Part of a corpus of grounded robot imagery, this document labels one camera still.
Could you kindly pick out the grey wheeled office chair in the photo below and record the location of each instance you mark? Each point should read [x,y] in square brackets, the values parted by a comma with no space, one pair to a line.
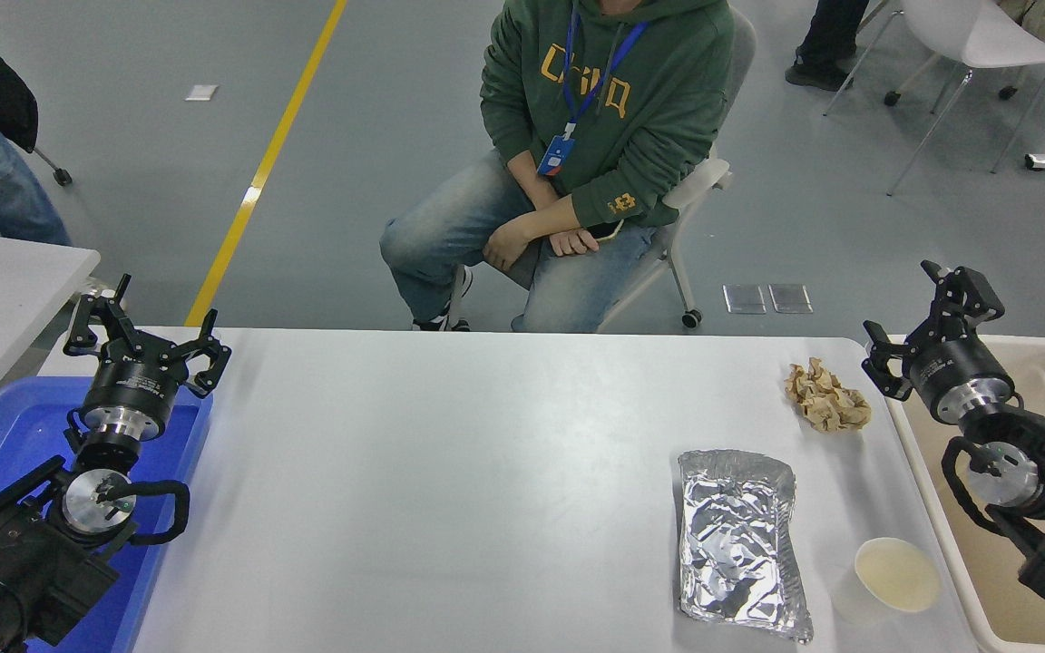
[742,54]

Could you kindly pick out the seated person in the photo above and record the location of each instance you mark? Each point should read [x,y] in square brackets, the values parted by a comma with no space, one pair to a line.
[649,91]

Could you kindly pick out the silver floor outlet plate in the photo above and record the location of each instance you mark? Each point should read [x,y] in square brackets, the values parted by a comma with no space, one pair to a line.
[790,298]
[745,299]

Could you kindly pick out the white paper cup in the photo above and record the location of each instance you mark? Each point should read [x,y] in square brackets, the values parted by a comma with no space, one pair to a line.
[894,576]

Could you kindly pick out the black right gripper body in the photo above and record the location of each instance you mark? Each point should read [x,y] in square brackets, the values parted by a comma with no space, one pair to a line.
[958,367]

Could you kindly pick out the person in black trousers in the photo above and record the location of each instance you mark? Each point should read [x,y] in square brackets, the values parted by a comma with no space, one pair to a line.
[831,36]

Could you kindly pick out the blue plastic tray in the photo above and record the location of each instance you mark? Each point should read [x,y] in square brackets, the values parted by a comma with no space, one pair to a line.
[14,435]

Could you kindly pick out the seated person's left forearm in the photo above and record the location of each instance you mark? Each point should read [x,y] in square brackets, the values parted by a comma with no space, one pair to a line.
[572,213]

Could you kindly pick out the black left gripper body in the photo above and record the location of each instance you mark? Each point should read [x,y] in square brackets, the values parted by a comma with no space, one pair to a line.
[132,385]

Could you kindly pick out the seated person's right forearm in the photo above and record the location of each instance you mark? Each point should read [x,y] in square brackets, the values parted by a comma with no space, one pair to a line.
[530,180]

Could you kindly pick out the foil tray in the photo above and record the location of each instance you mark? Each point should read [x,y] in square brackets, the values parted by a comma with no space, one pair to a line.
[740,544]

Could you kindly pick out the wheeled chair with beige garment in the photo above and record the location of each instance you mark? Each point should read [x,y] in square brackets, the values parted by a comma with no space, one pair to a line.
[1030,9]

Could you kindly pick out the white shell chair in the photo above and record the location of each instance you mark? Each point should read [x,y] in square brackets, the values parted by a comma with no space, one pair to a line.
[976,32]

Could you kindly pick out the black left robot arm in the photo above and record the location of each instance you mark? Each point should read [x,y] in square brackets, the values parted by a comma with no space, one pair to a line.
[24,562]

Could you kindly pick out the seated person's left hand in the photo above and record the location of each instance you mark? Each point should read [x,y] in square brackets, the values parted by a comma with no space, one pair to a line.
[506,245]

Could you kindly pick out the tan paper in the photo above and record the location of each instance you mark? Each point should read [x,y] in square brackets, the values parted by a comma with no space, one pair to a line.
[826,404]

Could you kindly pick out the seated person's right hand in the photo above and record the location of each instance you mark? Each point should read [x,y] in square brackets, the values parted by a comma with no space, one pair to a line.
[574,243]

